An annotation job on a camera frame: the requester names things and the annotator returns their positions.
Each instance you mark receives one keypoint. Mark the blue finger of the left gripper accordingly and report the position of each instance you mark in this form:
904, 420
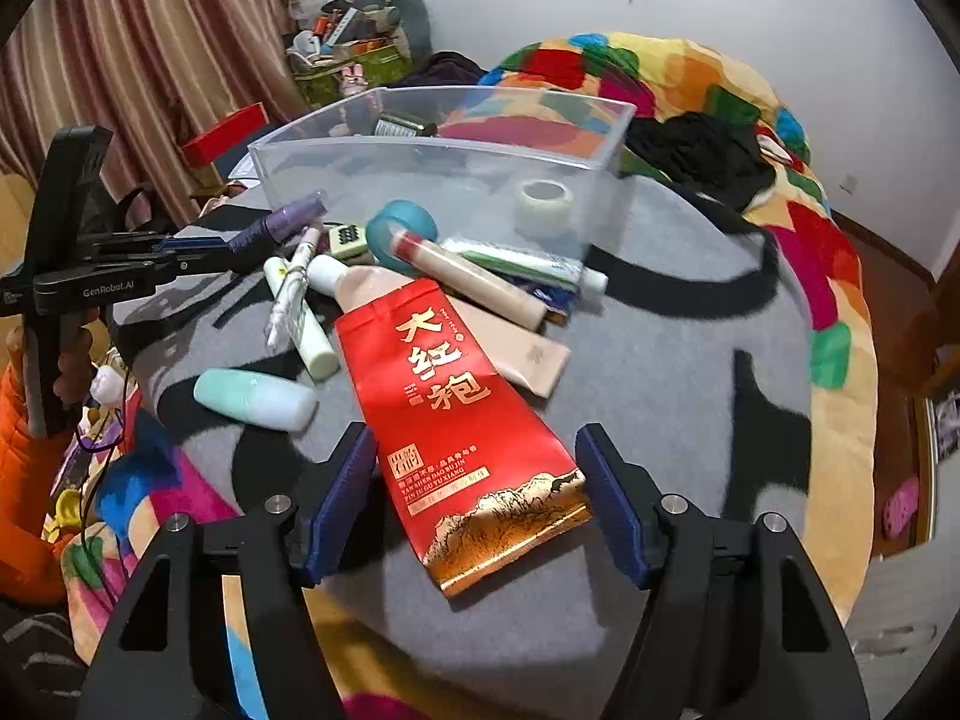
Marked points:
205, 245

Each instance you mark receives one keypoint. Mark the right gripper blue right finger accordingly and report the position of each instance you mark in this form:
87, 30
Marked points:
661, 543

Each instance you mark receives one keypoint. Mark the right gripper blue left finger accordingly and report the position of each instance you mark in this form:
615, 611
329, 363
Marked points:
291, 544

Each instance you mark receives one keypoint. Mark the purple bottle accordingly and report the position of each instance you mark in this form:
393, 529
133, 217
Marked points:
262, 238

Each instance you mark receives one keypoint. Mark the white clear pen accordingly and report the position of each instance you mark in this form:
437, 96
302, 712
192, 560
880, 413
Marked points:
289, 288

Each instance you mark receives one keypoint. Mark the mint green small bottle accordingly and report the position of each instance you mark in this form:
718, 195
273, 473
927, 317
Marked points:
257, 399

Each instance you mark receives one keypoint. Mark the cream green small box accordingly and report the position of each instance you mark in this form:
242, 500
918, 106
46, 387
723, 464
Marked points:
347, 242

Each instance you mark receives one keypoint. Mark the red tea bag pouch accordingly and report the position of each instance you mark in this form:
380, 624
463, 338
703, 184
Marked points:
475, 476

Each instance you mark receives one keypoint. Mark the red capped beige tube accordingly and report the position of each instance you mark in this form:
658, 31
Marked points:
476, 283

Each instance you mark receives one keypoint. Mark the white tape roll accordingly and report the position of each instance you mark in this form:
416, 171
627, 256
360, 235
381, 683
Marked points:
542, 208

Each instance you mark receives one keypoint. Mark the orange left sleeve forearm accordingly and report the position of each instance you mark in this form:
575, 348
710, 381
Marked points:
30, 566

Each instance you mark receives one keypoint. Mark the left hand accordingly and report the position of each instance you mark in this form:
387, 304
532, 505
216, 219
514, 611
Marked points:
74, 364

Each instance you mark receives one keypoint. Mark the red box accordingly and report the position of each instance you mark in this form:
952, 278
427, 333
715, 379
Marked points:
231, 131

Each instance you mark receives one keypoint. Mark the pale green long tube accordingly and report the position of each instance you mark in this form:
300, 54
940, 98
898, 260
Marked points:
302, 328

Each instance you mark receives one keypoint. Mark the grey black blanket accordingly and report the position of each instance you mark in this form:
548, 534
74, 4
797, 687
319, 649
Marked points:
697, 365

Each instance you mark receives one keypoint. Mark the green cluttered storage basket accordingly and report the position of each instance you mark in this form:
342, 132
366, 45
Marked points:
326, 84

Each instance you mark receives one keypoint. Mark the teal tape roll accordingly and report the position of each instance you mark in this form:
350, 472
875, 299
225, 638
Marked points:
398, 217

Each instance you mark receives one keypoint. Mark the rabbit figurine toy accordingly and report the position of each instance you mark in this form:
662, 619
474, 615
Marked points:
352, 80

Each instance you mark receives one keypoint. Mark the striped pink curtain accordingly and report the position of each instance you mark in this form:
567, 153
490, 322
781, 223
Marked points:
157, 73

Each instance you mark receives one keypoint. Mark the colourful patchwork quilt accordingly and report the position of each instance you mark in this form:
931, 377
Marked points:
662, 78

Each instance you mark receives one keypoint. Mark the pink slipper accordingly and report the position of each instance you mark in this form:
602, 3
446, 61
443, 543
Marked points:
901, 507

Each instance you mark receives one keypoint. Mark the blue flat packet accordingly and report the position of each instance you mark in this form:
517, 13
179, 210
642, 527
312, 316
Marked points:
559, 301

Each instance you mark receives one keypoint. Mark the dark purple clothes pile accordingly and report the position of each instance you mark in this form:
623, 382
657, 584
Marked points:
445, 68

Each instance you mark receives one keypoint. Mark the green white toothpaste tube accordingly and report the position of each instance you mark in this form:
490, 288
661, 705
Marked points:
531, 265

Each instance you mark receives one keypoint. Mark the grey neck pillow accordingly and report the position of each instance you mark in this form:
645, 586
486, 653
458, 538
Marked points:
413, 19

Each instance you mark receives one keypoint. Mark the clear plastic storage box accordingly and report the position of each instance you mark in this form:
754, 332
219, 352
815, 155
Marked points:
489, 140

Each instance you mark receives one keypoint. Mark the black clothing on bed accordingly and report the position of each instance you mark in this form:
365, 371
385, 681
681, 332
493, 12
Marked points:
702, 154

